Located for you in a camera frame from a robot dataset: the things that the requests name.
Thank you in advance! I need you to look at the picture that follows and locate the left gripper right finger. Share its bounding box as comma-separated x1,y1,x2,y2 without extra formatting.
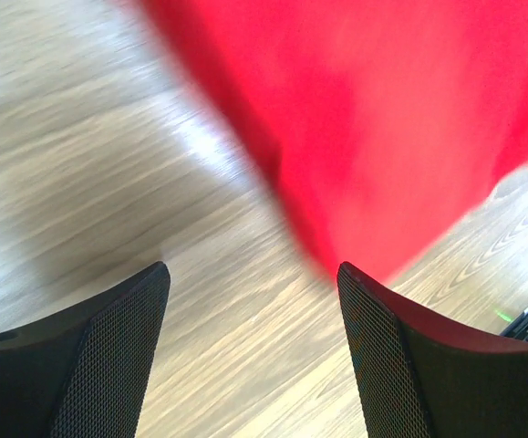
337,263,528,437

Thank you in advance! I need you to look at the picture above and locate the red t shirt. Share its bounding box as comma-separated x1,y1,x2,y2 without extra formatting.
141,1,528,280

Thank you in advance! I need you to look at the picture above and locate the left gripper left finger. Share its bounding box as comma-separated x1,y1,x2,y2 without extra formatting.
0,261,171,437

